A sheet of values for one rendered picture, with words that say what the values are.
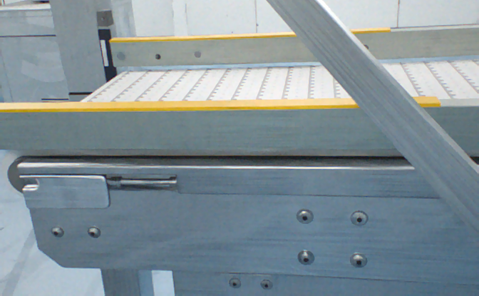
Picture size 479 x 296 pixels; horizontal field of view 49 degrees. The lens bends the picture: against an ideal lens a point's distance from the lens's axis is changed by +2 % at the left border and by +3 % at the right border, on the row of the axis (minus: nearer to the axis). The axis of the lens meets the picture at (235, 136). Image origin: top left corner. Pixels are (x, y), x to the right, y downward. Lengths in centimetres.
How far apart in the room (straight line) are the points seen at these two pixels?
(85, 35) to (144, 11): 506
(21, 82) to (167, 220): 274
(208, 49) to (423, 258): 36
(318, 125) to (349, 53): 9
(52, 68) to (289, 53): 245
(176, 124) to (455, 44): 37
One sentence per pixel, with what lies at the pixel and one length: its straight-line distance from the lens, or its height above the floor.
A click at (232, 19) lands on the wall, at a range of 552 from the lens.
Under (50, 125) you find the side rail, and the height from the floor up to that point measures 93.
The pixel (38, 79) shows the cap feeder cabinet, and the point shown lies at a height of 39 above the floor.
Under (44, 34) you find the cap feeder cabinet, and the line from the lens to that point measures 299.
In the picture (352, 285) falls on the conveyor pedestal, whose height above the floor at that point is 76.
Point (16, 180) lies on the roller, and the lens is 47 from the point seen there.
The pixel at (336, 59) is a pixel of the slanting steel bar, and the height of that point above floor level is 99.
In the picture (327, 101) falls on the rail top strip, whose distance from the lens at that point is 37.
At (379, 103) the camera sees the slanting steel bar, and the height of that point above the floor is 97.
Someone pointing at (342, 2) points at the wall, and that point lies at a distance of 540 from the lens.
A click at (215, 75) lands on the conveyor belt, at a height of 91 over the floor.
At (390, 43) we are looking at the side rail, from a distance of 64.
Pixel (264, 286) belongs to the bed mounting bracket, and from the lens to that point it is 49.
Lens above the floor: 106
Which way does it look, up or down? 21 degrees down
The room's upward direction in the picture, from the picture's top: 4 degrees counter-clockwise
